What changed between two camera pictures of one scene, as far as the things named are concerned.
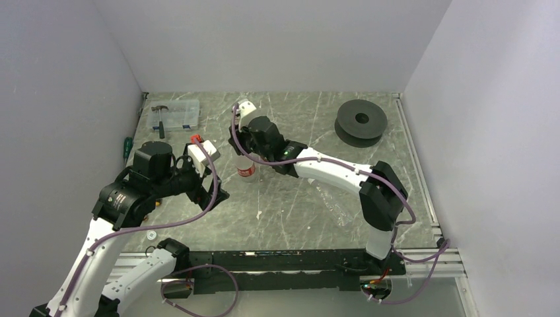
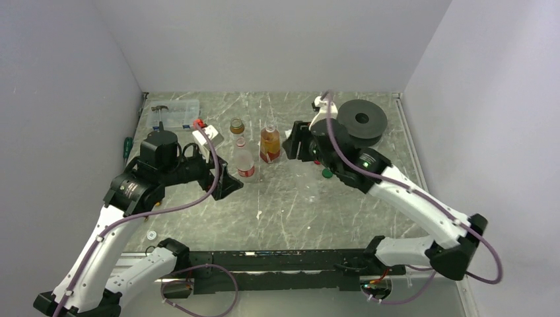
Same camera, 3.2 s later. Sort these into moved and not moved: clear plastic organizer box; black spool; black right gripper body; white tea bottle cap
Moved: black right gripper body
Not moved: black spool; white tea bottle cap; clear plastic organizer box
